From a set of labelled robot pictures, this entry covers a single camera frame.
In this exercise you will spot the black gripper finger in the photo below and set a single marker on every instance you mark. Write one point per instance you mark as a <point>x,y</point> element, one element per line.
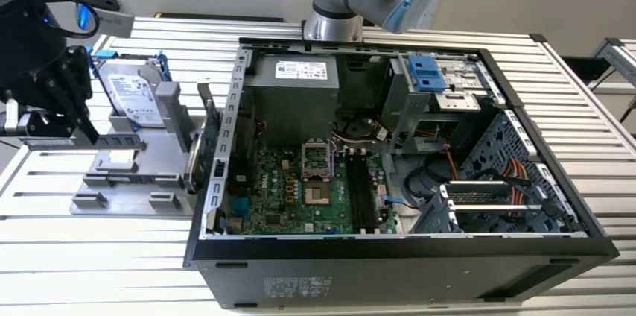
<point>80,70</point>
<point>69,107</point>

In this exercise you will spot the RAM stick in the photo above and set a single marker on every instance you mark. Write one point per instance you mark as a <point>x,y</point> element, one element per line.
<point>131,180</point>
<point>119,141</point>

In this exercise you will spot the black RAM slot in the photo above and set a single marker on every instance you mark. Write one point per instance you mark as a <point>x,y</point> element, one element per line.
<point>353,189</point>

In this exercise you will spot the hard disk in blue carrier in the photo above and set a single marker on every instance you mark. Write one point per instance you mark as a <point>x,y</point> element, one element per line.
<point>131,92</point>

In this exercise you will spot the silver CPU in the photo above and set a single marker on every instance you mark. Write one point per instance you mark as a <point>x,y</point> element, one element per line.
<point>120,156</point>

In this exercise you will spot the grey parts rack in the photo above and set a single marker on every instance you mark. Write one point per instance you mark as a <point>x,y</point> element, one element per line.
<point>124,198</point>

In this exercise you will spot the graphics card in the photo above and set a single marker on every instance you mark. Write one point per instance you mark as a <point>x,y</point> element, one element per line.
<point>204,137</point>

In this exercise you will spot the black case fan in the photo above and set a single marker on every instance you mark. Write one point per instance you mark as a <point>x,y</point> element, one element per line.
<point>245,144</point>

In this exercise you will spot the grey power supply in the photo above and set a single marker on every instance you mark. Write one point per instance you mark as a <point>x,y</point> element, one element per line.
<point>293,114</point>

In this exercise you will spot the green motherboard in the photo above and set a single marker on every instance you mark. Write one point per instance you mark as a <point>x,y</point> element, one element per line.
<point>277,196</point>

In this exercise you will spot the CPU socket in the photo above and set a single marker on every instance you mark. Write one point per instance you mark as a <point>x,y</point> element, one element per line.
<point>317,193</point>

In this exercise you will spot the round case speaker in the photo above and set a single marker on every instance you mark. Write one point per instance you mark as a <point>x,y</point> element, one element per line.
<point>361,126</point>

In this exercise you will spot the metal drive cage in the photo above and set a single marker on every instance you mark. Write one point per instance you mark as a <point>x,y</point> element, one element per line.
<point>412,107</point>

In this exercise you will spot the blue drive bay latch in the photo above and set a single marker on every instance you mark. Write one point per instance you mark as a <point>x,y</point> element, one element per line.
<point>421,70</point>

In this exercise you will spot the black PC case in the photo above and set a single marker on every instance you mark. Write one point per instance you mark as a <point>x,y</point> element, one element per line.
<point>397,275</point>

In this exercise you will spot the metal disk bay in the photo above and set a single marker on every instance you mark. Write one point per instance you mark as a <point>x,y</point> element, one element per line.
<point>496,206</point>

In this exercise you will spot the neighbouring slatted metal table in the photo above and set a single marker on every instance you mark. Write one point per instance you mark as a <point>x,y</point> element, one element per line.
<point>616,62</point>

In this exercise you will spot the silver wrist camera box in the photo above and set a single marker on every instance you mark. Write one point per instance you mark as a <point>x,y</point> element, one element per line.
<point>116,21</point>
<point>12,122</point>

